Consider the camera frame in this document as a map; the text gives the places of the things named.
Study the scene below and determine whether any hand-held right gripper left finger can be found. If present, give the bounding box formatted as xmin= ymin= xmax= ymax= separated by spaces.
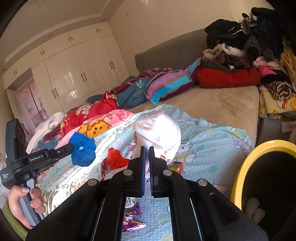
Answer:
xmin=25 ymin=146 xmax=147 ymax=241

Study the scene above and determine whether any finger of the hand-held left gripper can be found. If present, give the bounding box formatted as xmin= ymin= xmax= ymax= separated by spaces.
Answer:
xmin=54 ymin=143 xmax=75 ymax=160

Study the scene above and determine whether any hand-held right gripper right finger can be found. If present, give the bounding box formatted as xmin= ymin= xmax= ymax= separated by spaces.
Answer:
xmin=148 ymin=146 xmax=270 ymax=241

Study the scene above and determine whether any blue plastic bag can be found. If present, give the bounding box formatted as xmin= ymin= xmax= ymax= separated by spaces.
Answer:
xmin=69 ymin=132 xmax=96 ymax=167

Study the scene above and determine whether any colourful snack wrapper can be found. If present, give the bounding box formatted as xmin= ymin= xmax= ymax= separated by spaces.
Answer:
xmin=168 ymin=161 xmax=184 ymax=174

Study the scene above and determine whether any white plastic bag red print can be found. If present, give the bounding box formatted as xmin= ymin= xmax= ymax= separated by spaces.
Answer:
xmin=133 ymin=110 xmax=182 ymax=166

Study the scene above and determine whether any purple candy wrapper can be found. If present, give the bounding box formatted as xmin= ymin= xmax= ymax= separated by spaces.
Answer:
xmin=121 ymin=201 xmax=148 ymax=233

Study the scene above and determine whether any yellow-rimmed black trash bin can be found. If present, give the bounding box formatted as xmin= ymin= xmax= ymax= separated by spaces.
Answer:
xmin=230 ymin=140 xmax=296 ymax=241

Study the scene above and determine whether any person's left forearm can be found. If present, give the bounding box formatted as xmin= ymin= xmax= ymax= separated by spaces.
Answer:
xmin=1 ymin=199 xmax=29 ymax=239

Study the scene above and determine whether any person's left hand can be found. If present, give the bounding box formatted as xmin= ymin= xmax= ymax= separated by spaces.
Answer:
xmin=8 ymin=171 xmax=47 ymax=230

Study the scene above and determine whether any white cloth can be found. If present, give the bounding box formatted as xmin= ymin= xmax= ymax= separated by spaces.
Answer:
xmin=26 ymin=112 xmax=67 ymax=154

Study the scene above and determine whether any pink cartoon bear blanket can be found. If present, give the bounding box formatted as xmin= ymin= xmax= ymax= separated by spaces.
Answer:
xmin=55 ymin=109 xmax=136 ymax=149

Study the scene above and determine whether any red floral quilt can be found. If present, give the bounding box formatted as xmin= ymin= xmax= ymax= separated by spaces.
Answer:
xmin=60 ymin=91 xmax=119 ymax=129

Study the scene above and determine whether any pink cartoon door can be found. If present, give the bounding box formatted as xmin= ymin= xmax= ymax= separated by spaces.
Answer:
xmin=14 ymin=79 xmax=50 ymax=137

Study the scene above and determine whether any light blue cartoon cat sheet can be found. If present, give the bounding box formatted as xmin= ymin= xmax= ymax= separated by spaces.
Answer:
xmin=35 ymin=103 xmax=255 ymax=241

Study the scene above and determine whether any blue floral quilt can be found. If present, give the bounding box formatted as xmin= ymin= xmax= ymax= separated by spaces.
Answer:
xmin=85 ymin=76 xmax=152 ymax=109

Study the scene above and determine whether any white wardrobe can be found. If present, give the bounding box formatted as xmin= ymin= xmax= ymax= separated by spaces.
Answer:
xmin=2 ymin=21 xmax=130 ymax=112

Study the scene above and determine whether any beige bed mattress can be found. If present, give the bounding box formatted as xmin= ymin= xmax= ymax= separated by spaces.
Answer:
xmin=134 ymin=86 xmax=260 ymax=146

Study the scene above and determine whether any purple striped blanket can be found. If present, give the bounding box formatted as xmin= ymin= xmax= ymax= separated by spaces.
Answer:
xmin=145 ymin=58 xmax=201 ymax=105

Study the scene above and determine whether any maroon floral blanket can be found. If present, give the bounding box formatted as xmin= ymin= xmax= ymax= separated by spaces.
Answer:
xmin=111 ymin=67 xmax=173 ymax=95

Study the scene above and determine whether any grey headboard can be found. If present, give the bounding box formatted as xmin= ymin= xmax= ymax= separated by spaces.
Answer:
xmin=135 ymin=28 xmax=208 ymax=77

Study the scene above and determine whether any red cushion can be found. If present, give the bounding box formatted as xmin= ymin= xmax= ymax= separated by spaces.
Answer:
xmin=196 ymin=68 xmax=262 ymax=88

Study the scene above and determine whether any yellow cartoon blanket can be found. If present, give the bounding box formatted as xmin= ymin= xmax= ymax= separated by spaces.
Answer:
xmin=258 ymin=85 xmax=296 ymax=120

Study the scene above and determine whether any lavender cloth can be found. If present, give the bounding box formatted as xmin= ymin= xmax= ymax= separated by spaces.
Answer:
xmin=281 ymin=120 xmax=296 ymax=134

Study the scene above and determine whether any pile of clothes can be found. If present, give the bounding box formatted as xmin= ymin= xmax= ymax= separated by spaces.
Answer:
xmin=199 ymin=7 xmax=296 ymax=100

